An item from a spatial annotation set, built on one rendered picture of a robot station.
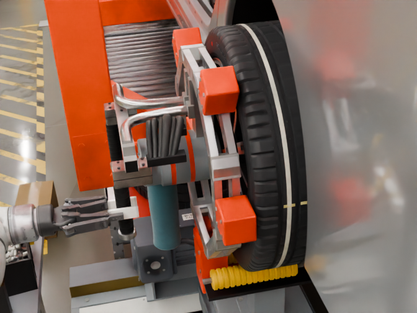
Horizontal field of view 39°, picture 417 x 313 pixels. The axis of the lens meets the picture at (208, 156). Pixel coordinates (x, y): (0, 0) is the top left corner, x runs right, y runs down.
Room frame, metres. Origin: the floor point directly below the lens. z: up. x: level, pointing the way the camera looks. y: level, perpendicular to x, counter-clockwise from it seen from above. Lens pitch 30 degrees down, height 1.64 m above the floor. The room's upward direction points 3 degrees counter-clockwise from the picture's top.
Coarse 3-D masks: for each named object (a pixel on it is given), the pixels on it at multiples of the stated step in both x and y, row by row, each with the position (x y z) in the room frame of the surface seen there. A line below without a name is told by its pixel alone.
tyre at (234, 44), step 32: (224, 32) 1.41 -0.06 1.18; (256, 32) 1.39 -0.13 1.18; (224, 64) 1.36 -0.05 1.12; (256, 64) 1.27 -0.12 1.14; (288, 64) 1.27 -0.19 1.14; (256, 96) 1.19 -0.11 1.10; (288, 96) 1.20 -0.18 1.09; (256, 128) 1.14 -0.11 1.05; (288, 128) 1.15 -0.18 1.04; (256, 160) 1.11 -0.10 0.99; (256, 192) 1.09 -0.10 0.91; (256, 256) 1.11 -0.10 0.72; (288, 256) 1.13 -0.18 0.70
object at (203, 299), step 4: (200, 288) 1.61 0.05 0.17; (200, 292) 1.59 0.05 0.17; (304, 292) 1.56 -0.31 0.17; (200, 296) 1.59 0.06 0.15; (204, 296) 1.59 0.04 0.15; (200, 300) 1.60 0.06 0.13; (204, 300) 1.57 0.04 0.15; (308, 300) 1.52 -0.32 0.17; (200, 304) 1.60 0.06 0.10; (204, 304) 1.53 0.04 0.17; (208, 304) 1.55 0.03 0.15; (212, 304) 1.55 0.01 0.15; (204, 308) 1.52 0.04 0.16; (208, 308) 1.53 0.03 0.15; (212, 308) 1.53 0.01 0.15; (312, 308) 1.48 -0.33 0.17; (204, 312) 1.53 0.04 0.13; (208, 312) 1.51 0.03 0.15; (212, 312) 1.51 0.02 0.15
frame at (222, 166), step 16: (192, 48) 1.47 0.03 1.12; (192, 64) 1.36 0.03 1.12; (208, 64) 1.35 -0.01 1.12; (176, 80) 1.61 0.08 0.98; (192, 80) 1.31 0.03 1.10; (192, 128) 1.66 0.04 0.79; (208, 128) 1.19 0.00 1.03; (224, 128) 1.19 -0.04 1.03; (208, 144) 1.16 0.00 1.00; (224, 144) 1.19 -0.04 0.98; (208, 160) 1.15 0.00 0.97; (224, 160) 1.14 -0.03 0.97; (224, 176) 1.12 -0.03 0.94; (240, 176) 1.13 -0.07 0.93; (192, 192) 1.51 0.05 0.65; (208, 192) 1.51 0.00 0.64; (192, 208) 1.47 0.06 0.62; (208, 208) 1.46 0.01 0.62; (208, 240) 1.23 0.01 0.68; (208, 256) 1.25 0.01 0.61
